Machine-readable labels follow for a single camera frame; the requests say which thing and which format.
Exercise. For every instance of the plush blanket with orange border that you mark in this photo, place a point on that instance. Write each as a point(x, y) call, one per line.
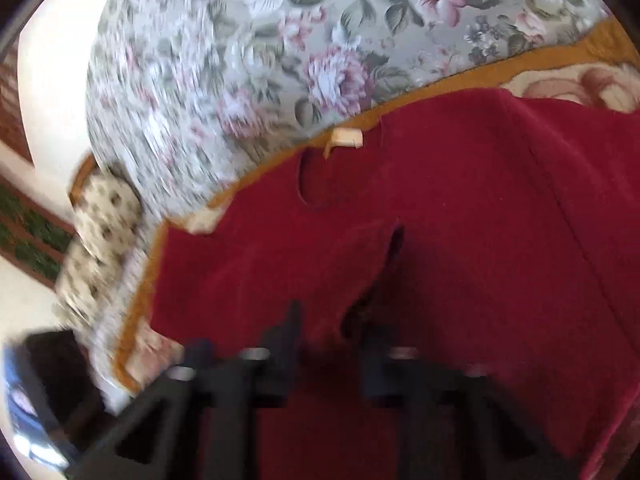
point(560, 85)

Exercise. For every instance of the black box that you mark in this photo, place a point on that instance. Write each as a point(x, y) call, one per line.
point(65, 375)

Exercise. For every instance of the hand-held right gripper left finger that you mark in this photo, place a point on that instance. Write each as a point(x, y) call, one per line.
point(286, 345)

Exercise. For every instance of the floral bedspread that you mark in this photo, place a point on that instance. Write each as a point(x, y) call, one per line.
point(240, 60)

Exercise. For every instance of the brown wooden wall panel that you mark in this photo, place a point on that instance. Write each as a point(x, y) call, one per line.
point(12, 110)

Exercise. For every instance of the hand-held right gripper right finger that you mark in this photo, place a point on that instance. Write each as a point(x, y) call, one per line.
point(376, 370)

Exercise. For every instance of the green patterned wall border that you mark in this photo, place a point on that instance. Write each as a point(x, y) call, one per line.
point(30, 240)

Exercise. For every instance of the dark red fleece garment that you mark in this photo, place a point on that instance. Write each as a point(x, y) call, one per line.
point(450, 210)

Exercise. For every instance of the wooden headboard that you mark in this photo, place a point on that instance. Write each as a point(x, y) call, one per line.
point(82, 175)

